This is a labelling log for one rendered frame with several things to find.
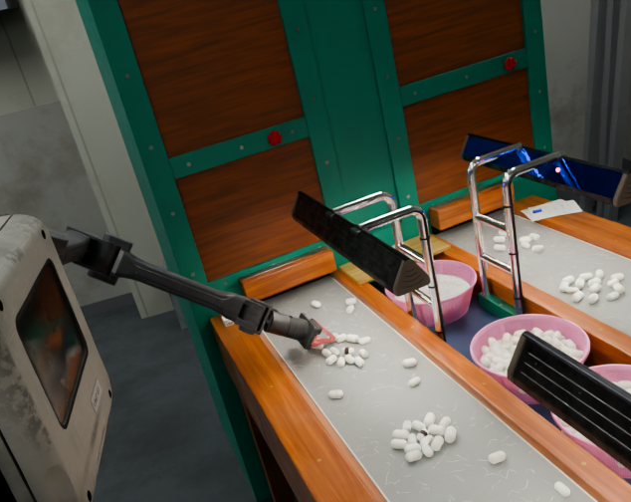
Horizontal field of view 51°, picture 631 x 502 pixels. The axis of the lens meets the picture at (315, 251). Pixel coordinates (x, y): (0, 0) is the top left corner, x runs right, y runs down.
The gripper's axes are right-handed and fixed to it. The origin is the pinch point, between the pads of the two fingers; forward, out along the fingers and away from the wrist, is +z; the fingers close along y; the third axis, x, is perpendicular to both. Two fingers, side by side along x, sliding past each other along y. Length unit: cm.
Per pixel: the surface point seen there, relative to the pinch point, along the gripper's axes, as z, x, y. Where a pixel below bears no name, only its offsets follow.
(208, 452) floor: 16, 84, 79
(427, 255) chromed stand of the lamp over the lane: 3.7, -31.8, -18.9
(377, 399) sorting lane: 0.2, 2.4, -29.2
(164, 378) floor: 11, 88, 148
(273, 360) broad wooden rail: -13.7, 10.0, 0.2
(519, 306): 37.2, -27.6, -18.7
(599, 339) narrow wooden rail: 38, -30, -45
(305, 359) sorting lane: -5.9, 7.0, -1.3
